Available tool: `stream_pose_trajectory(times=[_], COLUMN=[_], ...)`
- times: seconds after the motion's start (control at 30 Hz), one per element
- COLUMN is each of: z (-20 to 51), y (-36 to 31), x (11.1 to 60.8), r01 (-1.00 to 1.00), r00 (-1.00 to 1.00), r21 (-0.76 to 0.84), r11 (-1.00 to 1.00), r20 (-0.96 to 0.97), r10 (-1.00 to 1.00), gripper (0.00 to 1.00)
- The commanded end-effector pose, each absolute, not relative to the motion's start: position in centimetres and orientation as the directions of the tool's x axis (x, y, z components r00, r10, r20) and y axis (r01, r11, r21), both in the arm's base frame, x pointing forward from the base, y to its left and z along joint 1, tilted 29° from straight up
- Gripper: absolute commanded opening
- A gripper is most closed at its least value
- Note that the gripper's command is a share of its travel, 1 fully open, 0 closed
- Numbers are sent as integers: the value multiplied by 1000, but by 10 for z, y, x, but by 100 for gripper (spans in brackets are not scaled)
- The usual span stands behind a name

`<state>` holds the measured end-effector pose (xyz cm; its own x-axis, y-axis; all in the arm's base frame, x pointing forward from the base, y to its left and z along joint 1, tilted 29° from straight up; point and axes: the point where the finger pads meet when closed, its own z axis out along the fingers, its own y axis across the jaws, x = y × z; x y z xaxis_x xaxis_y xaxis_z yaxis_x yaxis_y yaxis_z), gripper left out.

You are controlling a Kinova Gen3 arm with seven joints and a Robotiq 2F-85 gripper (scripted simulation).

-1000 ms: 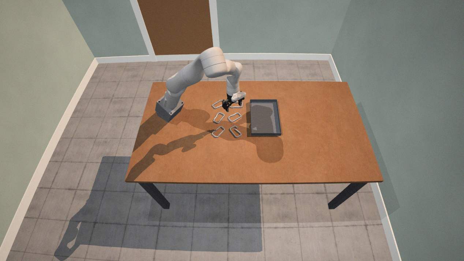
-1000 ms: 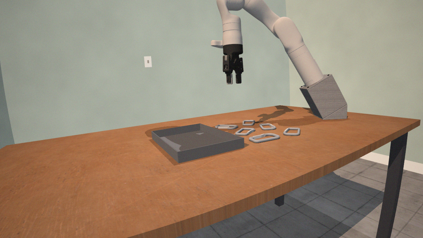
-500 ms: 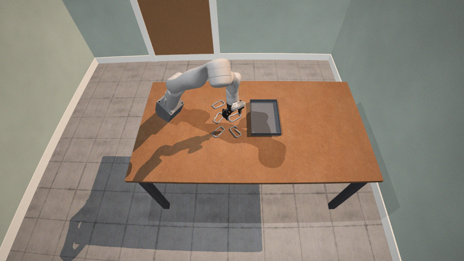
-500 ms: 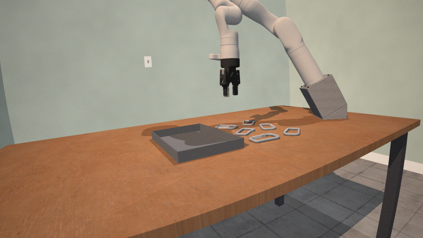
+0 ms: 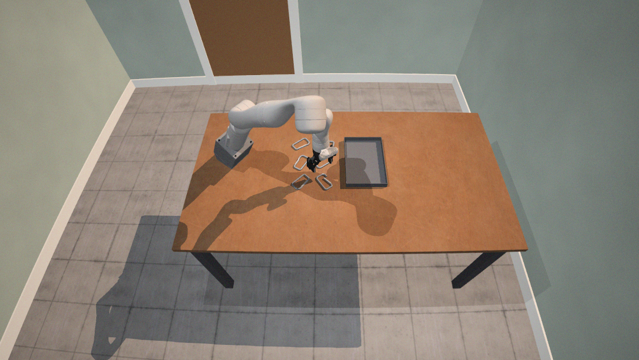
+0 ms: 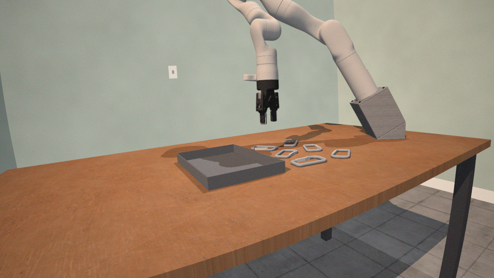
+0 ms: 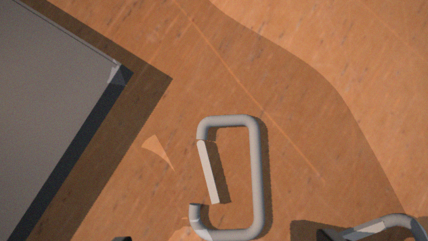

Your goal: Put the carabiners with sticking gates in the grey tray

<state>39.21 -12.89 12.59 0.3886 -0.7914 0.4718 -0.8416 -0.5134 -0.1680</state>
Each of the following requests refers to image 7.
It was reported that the grey tray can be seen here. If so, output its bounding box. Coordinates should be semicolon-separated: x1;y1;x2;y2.
0;0;132;241

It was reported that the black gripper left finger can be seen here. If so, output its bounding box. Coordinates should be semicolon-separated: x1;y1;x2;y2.
112;236;132;241

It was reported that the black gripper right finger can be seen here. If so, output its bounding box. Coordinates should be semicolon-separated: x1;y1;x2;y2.
316;229;351;241

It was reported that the grey carabiner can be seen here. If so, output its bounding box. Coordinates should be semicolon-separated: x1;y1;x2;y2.
188;114;265;241
339;213;428;241

